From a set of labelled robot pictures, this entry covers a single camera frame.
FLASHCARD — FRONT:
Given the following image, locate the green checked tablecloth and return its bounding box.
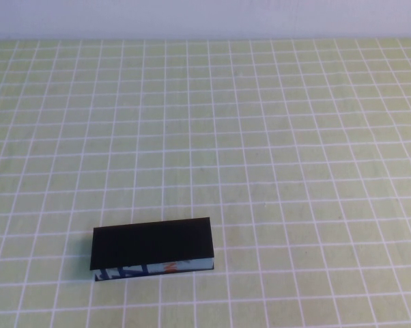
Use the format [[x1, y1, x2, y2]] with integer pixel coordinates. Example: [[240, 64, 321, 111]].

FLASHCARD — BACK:
[[0, 38, 411, 328]]

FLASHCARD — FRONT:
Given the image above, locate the black printed glasses case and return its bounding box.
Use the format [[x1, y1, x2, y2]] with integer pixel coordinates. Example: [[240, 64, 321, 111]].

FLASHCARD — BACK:
[[90, 217, 216, 283]]

